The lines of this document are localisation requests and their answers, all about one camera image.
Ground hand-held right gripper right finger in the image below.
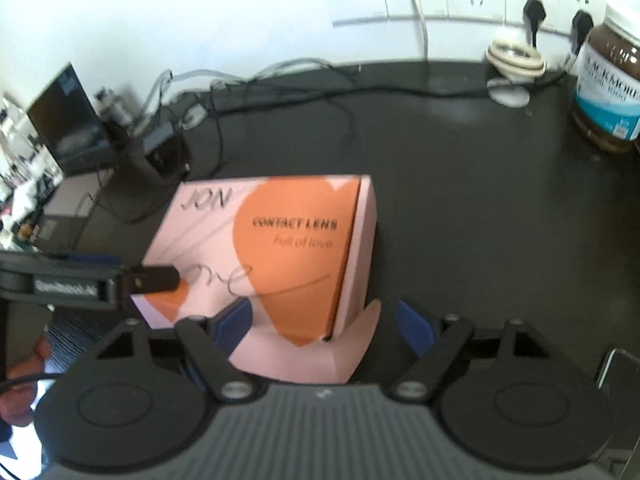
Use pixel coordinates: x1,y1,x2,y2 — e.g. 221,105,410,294
386,300,551,405

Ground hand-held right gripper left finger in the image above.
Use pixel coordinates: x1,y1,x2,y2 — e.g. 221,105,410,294
95,297,263,405

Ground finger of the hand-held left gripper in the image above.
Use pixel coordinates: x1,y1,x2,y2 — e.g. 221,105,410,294
117,265,184,295
62,253,124,269

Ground pink and orange cardboard box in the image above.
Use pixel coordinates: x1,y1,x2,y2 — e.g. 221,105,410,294
131,174,384,386

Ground black desktop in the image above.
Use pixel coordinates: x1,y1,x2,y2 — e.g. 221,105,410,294
30,57,640,480

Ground person's left hand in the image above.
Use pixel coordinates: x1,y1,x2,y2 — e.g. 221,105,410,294
0,339,53,445

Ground grey-brown box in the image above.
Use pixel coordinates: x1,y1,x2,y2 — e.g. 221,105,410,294
37,170,117,252

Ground black stand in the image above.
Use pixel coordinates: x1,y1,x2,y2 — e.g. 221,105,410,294
100,127,174,224

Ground cluttered small items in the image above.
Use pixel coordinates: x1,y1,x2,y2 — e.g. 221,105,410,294
0,90,66,252

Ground small black box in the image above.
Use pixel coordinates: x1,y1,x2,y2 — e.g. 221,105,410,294
142,122,192,182

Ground small black screen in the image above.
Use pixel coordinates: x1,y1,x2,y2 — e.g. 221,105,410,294
26,62,119,177

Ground metal cylinder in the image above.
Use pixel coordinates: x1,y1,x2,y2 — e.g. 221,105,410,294
95,87,134,127

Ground dark device with silver edge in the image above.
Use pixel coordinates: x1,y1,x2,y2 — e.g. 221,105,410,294
595,347,640,463

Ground beige tape roll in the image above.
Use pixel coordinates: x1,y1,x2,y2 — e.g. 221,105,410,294
486,38,549,81

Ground brown supplement bottle white cap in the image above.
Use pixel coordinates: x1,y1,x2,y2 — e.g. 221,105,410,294
571,4,640,155

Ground black power plug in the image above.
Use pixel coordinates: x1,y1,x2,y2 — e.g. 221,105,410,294
565,8,596,74
521,0,547,47

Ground grey cable bundle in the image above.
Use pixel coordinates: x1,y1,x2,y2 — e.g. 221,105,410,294
145,57,362,127

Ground long black cable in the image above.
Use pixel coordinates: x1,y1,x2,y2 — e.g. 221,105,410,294
210,67,571,117

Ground beige cable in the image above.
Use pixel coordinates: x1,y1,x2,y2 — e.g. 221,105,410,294
409,0,432,64

